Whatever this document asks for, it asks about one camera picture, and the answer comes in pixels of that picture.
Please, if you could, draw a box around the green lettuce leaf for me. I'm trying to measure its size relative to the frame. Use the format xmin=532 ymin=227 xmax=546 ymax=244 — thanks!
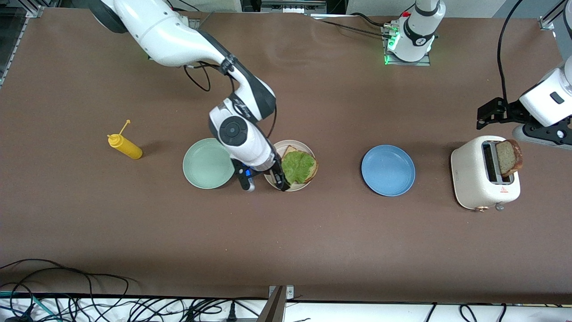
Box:
xmin=281 ymin=151 xmax=316 ymax=185

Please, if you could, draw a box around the brown bread slice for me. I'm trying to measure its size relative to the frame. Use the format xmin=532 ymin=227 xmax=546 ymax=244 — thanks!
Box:
xmin=282 ymin=145 xmax=319 ymax=184
xmin=495 ymin=139 xmax=523 ymax=177

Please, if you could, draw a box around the yellow mustard squeeze bottle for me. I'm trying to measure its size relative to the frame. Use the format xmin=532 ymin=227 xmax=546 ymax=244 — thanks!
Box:
xmin=107 ymin=119 xmax=143 ymax=161

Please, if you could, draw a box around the beige plate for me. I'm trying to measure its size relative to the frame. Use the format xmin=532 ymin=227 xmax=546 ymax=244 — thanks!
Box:
xmin=262 ymin=140 xmax=317 ymax=192

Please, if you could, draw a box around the green plate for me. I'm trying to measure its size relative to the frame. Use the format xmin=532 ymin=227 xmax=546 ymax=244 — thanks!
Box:
xmin=182 ymin=138 xmax=238 ymax=190

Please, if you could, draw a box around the blue plate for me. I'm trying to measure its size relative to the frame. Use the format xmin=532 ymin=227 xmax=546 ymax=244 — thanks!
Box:
xmin=361 ymin=144 xmax=416 ymax=197

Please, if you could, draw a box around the white two-slot toaster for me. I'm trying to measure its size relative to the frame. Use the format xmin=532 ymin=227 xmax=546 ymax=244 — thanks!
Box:
xmin=450 ymin=136 xmax=522 ymax=212

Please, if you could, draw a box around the aluminium profile bar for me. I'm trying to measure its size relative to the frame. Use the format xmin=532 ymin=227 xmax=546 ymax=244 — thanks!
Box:
xmin=538 ymin=0 xmax=567 ymax=30

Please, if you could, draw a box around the black equipment box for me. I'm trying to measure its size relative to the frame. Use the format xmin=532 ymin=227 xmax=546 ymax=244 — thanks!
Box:
xmin=240 ymin=0 xmax=329 ymax=14

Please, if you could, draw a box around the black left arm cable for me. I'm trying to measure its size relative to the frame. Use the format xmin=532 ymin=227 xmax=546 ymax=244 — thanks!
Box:
xmin=496 ymin=0 xmax=524 ymax=105

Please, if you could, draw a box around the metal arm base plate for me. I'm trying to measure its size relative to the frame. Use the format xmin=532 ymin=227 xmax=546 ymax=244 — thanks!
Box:
xmin=382 ymin=25 xmax=432 ymax=67

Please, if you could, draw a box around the metal table clamp bracket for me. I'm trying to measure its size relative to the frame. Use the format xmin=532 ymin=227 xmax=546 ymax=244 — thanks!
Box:
xmin=257 ymin=285 xmax=295 ymax=322

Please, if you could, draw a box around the thin black cable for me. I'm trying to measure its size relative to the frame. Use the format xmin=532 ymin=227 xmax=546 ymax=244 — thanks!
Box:
xmin=308 ymin=13 xmax=396 ymax=40

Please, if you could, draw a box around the long black looped cable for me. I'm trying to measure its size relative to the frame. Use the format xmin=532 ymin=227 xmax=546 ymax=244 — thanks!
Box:
xmin=0 ymin=258 xmax=131 ymax=322

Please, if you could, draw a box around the teal cable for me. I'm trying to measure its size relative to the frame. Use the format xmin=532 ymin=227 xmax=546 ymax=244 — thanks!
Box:
xmin=0 ymin=291 xmax=59 ymax=322

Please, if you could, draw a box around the aluminium frame rail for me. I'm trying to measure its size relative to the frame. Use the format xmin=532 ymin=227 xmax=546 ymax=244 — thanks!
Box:
xmin=0 ymin=4 xmax=45 ymax=88

